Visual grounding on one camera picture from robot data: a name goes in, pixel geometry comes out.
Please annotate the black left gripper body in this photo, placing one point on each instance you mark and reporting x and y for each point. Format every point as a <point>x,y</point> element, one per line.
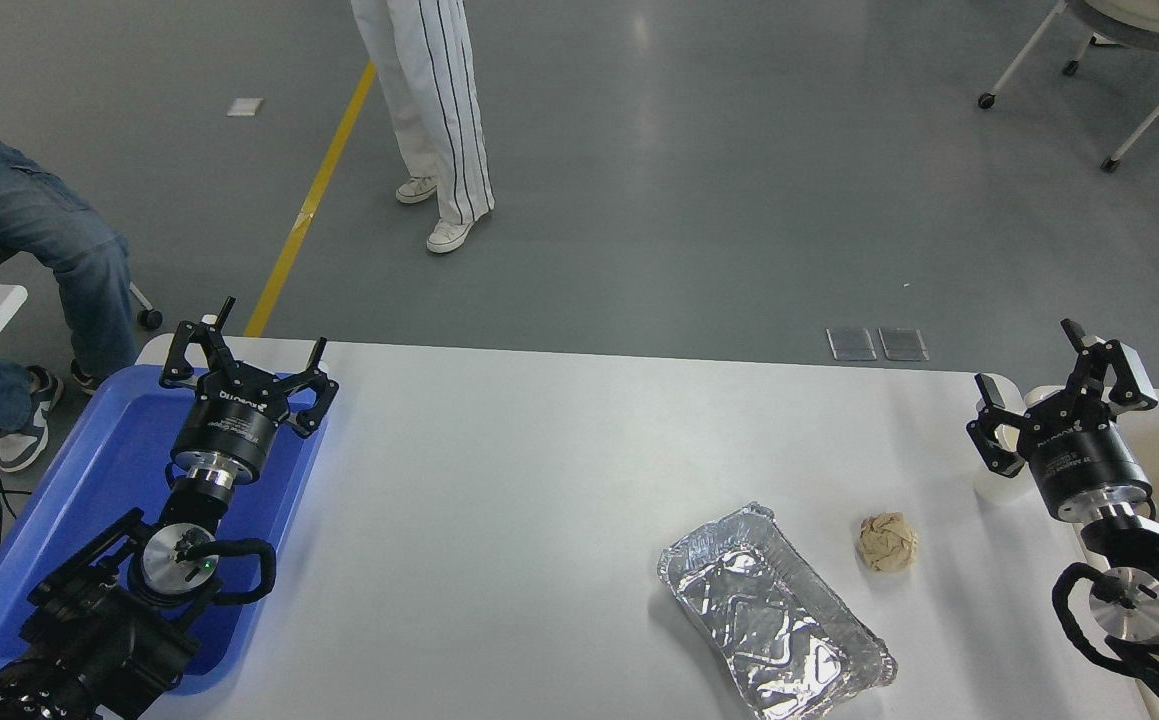
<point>231,430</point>

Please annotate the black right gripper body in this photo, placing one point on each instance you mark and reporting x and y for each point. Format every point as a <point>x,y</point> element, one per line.
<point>1084,460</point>

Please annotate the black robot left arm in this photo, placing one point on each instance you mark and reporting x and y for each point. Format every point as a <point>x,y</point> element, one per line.
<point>89,620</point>

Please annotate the dark office chair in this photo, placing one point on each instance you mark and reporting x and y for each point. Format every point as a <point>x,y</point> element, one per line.
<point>149,318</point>

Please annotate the blue plastic tray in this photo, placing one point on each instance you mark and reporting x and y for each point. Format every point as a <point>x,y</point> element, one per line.
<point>109,470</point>

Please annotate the clear floor plate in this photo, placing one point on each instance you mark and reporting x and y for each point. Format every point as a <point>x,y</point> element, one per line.
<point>851,344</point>
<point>903,344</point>

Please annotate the crumpled tan paper ball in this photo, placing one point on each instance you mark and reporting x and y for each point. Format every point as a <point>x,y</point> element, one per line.
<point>887,542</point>

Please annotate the seated person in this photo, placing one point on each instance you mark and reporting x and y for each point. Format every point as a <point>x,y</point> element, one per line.
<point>29,220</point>

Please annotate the white paper scrap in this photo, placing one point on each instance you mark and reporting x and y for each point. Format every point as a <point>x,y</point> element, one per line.
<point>245,107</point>

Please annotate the silver foil tray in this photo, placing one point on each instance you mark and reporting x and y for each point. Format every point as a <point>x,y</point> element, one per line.
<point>769,620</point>

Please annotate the standing person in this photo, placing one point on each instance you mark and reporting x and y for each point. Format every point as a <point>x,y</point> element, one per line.
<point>439,110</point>

